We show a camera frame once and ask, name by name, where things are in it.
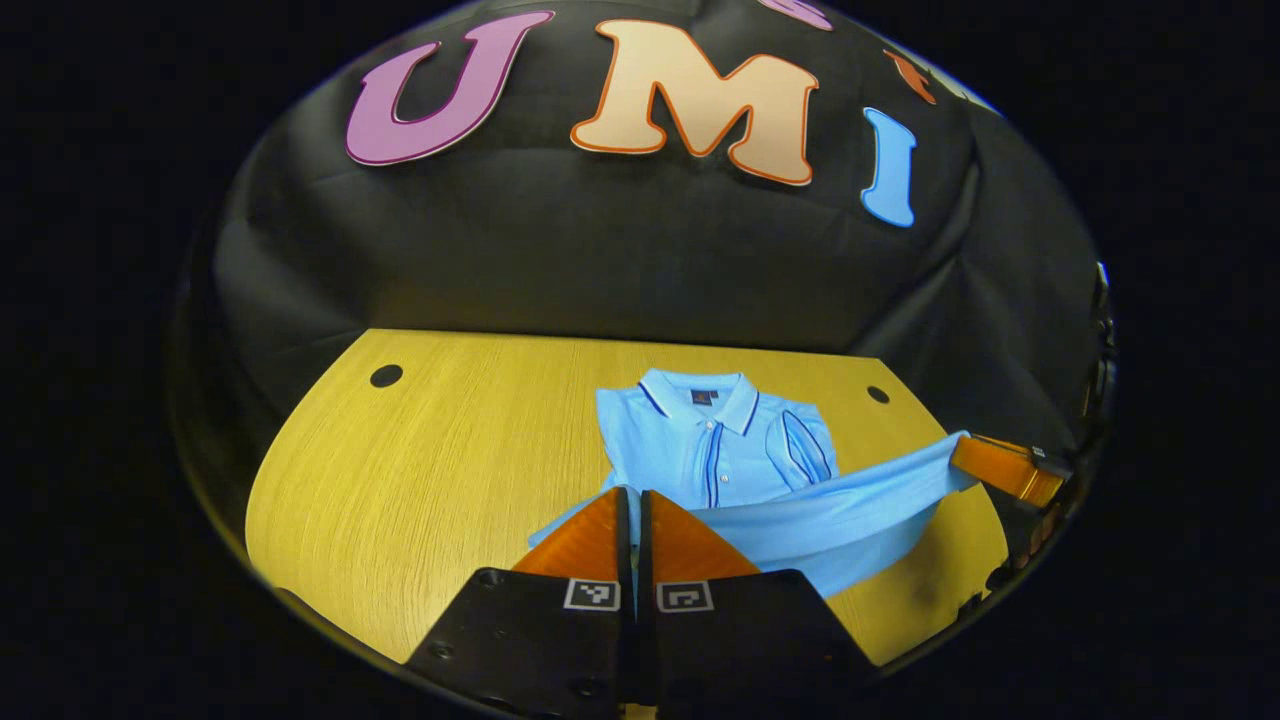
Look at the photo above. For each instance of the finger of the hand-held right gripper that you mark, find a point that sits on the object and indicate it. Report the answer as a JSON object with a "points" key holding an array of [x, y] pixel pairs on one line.
{"points": [[1005, 468]]}

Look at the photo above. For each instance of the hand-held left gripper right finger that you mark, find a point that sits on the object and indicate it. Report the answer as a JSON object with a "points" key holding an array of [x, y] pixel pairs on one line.
{"points": [[730, 640]]}

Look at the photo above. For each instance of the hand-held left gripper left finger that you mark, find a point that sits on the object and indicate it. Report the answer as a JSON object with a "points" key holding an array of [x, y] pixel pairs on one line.
{"points": [[540, 640]]}

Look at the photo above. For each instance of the light blue polo T-shirt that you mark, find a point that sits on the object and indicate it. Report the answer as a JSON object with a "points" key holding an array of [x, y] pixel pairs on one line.
{"points": [[700, 440]]}

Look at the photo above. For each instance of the round black table grommet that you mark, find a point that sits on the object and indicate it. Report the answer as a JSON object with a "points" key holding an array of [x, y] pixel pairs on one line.
{"points": [[878, 394], [386, 376]]}

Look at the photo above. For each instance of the black backdrop cloth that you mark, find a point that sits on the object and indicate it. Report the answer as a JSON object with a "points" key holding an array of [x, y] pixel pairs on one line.
{"points": [[600, 250]]}

